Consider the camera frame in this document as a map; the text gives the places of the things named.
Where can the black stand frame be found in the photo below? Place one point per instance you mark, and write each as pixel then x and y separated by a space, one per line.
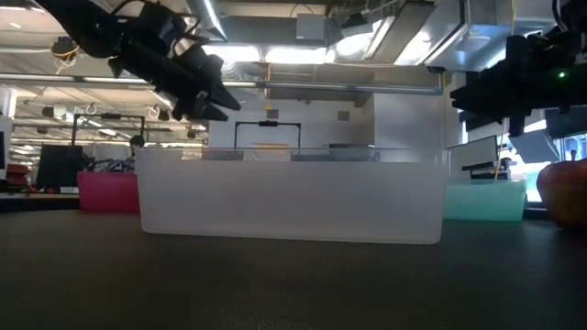
pixel 268 123
pixel 110 116

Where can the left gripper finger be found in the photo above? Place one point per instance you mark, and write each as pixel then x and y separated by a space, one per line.
pixel 197 110
pixel 211 78

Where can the large metal ventilation duct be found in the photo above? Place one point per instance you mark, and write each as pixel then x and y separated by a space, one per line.
pixel 472 46

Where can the pink plastic bin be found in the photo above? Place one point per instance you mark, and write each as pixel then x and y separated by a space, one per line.
pixel 107 192

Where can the grey horizontal pipe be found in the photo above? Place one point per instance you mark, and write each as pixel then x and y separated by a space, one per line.
pixel 321 86

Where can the grey tilted panel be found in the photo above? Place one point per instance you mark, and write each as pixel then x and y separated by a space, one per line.
pixel 472 153

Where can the smooth silver ceiling duct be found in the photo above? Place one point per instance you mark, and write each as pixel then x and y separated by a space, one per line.
pixel 206 18

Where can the red crate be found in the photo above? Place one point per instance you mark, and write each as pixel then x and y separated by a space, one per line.
pixel 18 174

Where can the black monitor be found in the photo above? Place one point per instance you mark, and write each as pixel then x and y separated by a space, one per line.
pixel 59 165

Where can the grey ceiling junction box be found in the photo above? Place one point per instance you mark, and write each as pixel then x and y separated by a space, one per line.
pixel 310 26

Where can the red yellow apple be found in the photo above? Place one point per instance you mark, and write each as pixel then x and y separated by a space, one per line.
pixel 566 192

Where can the grey wall vent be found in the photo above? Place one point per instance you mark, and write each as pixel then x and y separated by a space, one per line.
pixel 343 115
pixel 272 114

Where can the teal plastic bin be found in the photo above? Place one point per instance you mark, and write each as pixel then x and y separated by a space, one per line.
pixel 486 201

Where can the black table mat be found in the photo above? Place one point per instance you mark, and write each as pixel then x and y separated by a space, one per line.
pixel 293 284

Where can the white angled panel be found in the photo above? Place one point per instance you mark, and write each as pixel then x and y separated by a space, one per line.
pixel 534 146

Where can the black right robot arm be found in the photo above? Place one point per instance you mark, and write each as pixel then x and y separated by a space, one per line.
pixel 578 69

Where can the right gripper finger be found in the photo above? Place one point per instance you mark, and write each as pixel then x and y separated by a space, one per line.
pixel 486 105
pixel 490 83

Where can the dark overhead beam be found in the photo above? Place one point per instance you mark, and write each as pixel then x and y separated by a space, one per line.
pixel 568 124

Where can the black ceiling spotlight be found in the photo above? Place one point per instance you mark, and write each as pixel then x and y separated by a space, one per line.
pixel 48 112
pixel 163 114

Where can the white hanging cloth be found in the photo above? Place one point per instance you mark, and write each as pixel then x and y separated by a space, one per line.
pixel 103 150

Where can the clear plastic bin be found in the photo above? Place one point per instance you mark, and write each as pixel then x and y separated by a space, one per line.
pixel 293 201

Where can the person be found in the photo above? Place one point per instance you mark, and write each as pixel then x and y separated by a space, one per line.
pixel 136 143

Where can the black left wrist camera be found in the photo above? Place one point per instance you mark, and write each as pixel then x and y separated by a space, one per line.
pixel 158 23

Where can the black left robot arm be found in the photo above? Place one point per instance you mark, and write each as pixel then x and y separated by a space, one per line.
pixel 78 27

